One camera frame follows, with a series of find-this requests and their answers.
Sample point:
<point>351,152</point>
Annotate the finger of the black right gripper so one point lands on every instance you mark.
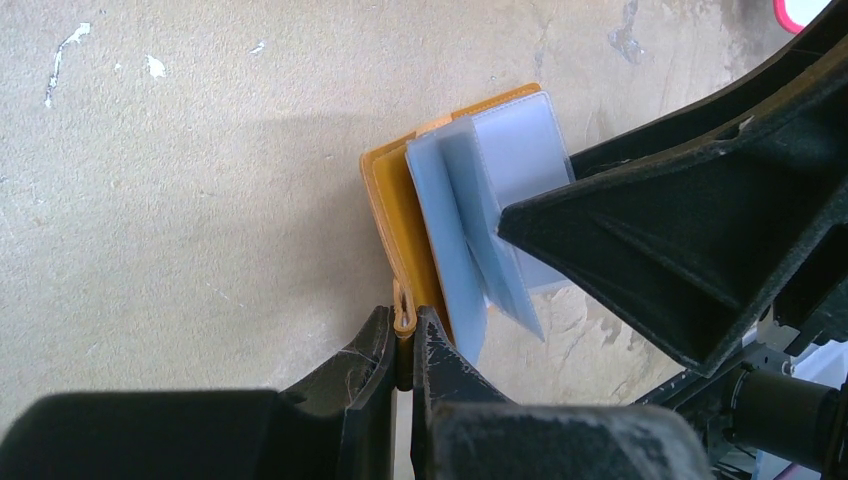
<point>713,111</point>

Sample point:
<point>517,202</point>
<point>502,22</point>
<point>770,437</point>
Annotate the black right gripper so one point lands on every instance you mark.
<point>690,246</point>

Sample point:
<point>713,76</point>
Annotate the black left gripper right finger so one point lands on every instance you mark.
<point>465,428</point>

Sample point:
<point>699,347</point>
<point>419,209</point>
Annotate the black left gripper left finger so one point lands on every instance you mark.
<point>335,423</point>

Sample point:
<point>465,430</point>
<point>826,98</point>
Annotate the white board with pink frame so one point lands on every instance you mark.
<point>794,15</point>

